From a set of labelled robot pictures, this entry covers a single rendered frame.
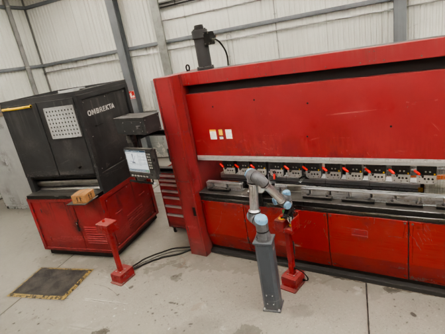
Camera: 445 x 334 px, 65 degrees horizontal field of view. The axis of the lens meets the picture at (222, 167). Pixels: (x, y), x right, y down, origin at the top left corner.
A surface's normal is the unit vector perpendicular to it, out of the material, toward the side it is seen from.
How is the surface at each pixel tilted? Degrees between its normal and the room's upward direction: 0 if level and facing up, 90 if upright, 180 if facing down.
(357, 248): 90
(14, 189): 90
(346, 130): 90
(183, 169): 90
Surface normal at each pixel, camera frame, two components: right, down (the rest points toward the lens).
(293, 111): -0.50, 0.36
